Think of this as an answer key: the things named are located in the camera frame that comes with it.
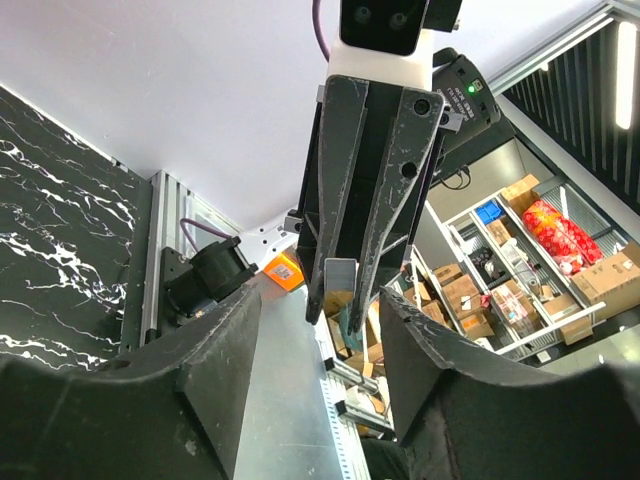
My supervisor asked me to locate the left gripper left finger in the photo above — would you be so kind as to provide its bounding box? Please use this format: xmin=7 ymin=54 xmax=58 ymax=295
xmin=1 ymin=285 xmax=262 ymax=479

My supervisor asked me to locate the purple cable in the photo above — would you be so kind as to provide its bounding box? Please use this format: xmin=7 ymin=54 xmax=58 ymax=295
xmin=311 ymin=0 xmax=332 ymax=64
xmin=178 ymin=217 xmax=242 ymax=251

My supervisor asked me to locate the aluminium frame rail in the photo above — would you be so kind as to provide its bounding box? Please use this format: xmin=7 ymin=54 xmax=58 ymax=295
xmin=119 ymin=170 xmax=194 ymax=353

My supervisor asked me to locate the orange small box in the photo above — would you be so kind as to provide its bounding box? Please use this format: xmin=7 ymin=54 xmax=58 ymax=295
xmin=263 ymin=253 xmax=304 ymax=292

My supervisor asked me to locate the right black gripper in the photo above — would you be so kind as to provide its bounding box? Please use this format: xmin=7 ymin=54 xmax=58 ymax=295
xmin=294 ymin=75 xmax=445 ymax=333

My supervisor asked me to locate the metal storage shelf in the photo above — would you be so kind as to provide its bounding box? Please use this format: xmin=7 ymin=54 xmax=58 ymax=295
xmin=412 ymin=174 xmax=639 ymax=364

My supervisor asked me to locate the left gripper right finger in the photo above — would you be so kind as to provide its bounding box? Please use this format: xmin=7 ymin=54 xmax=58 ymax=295
xmin=379 ymin=287 xmax=639 ymax=479

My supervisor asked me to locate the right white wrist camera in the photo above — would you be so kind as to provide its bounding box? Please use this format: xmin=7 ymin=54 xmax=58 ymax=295
xmin=312 ymin=0 xmax=462 ymax=91

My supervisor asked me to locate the silver staple strip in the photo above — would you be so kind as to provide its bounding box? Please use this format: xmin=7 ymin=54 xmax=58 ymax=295
xmin=324 ymin=258 xmax=358 ymax=293

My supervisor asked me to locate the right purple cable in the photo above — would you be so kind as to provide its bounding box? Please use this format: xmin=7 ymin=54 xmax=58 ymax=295
xmin=311 ymin=0 xmax=332 ymax=64

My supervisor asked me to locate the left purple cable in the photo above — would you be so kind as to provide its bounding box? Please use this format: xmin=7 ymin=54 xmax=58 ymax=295
xmin=178 ymin=217 xmax=242 ymax=251

